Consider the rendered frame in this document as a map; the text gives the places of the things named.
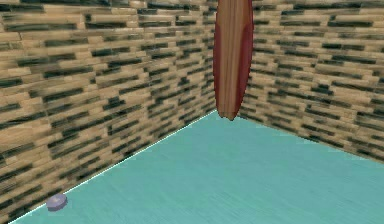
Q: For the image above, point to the red and wood surfboard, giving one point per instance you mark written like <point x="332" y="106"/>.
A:
<point x="232" y="60"/>

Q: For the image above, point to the small grey round disc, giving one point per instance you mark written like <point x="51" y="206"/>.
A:
<point x="56" y="202"/>

